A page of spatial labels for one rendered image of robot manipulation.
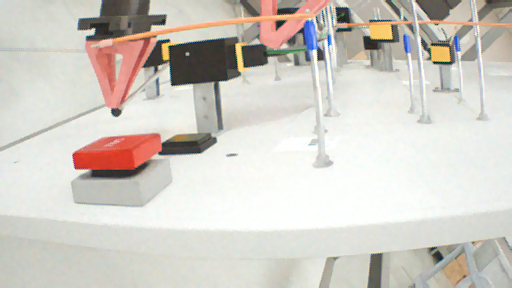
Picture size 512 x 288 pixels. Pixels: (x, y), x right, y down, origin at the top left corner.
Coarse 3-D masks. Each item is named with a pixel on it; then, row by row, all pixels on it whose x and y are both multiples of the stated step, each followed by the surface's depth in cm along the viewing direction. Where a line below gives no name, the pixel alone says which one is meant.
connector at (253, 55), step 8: (232, 48) 49; (248, 48) 48; (256, 48) 48; (264, 48) 50; (232, 56) 49; (248, 56) 49; (256, 56) 49; (264, 56) 49; (232, 64) 49; (248, 64) 49; (256, 64) 49; (264, 64) 49
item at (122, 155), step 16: (96, 144) 34; (112, 144) 33; (128, 144) 33; (144, 144) 33; (160, 144) 36; (80, 160) 32; (96, 160) 32; (112, 160) 32; (128, 160) 31; (144, 160) 33
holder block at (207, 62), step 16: (176, 48) 49; (192, 48) 49; (208, 48) 49; (224, 48) 48; (176, 64) 50; (192, 64) 49; (208, 64) 49; (224, 64) 48; (176, 80) 50; (192, 80) 50; (208, 80) 49; (224, 80) 49
